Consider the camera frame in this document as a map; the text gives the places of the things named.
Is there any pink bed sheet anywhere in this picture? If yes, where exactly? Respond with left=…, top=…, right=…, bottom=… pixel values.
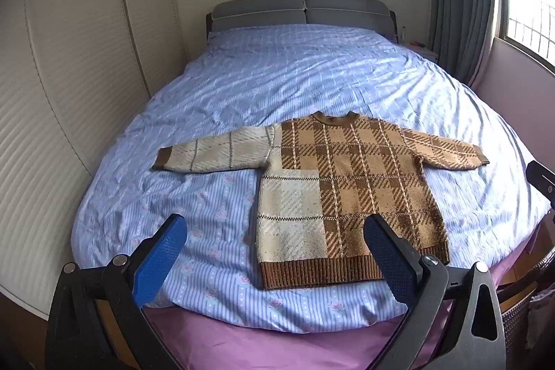
left=141, top=218, right=543, bottom=370

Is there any white nightstand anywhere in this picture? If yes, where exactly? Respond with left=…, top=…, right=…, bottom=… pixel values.
left=401, top=42, right=439, bottom=65

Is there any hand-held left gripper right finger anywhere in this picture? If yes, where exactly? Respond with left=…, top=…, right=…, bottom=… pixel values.
left=363, top=214, right=507, bottom=370

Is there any grey headboard cushion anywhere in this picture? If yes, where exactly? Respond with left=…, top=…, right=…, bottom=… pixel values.
left=211, top=0, right=308, bottom=33
left=305, top=0, right=390, bottom=32

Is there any blue striped floral blanket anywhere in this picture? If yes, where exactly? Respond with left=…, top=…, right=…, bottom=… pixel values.
left=71, top=24, right=551, bottom=334

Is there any dark bed headboard frame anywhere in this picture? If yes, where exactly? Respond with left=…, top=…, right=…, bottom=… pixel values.
left=205, top=9, right=398, bottom=45

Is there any brown plaid knit sweater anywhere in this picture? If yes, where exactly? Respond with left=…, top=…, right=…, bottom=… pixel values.
left=152, top=111, right=490, bottom=290

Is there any cream louvered wardrobe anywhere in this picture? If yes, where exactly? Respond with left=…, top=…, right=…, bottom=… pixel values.
left=0, top=0, right=190, bottom=321

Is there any dark wicker basket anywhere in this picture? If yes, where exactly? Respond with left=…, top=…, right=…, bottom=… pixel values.
left=498, top=244, right=555, bottom=370

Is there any window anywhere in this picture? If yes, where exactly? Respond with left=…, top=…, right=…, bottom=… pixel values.
left=494, top=0, right=555, bottom=74

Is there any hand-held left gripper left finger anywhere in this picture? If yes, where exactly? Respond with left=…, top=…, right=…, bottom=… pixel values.
left=44, top=213, right=188, bottom=370

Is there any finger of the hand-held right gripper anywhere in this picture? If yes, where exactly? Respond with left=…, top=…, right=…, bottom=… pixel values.
left=526, top=160, right=555, bottom=207

